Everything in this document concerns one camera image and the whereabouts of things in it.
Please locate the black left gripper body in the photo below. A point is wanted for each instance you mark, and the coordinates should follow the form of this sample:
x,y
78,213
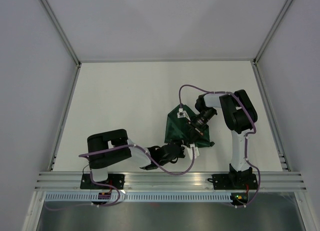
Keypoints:
x,y
181,155

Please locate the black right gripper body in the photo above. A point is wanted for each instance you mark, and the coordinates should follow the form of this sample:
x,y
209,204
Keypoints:
x,y
200,120

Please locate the dark green cloth napkin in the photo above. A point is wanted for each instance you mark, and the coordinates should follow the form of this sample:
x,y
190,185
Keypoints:
x,y
177,129

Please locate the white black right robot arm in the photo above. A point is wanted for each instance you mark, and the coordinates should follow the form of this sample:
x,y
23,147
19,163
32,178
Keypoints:
x,y
240,117

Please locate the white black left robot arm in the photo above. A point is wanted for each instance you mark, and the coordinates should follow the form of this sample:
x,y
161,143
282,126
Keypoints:
x,y
111,147

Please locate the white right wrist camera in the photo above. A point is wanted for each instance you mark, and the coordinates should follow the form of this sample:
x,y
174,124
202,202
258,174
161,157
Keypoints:
x,y
182,114

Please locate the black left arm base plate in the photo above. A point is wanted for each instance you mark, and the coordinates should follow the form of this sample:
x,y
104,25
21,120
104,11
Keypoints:
x,y
115,180

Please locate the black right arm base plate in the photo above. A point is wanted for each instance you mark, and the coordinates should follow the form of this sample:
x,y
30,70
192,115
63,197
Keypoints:
x,y
233,182

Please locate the aluminium right side rail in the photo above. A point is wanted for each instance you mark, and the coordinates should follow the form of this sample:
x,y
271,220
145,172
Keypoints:
x,y
271,118

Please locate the aluminium rail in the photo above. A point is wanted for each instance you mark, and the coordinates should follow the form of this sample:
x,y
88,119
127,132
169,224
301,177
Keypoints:
x,y
65,111
271,118
270,182

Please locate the aluminium left side rail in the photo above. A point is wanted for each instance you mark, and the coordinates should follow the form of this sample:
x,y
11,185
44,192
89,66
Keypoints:
x,y
65,111

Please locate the aluminium front rail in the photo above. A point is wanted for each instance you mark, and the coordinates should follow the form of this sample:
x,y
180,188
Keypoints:
x,y
270,182

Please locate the white slotted cable duct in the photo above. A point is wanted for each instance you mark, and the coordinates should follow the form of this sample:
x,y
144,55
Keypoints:
x,y
224,197

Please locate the aluminium right frame post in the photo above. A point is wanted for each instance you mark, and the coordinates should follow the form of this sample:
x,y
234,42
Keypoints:
x,y
274,27

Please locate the aluminium frame post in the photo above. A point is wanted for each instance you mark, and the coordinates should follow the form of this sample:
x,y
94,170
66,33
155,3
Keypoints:
x,y
274,27
59,29

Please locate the aluminium left frame post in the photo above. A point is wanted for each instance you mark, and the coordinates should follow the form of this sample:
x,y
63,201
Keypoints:
x,y
59,29

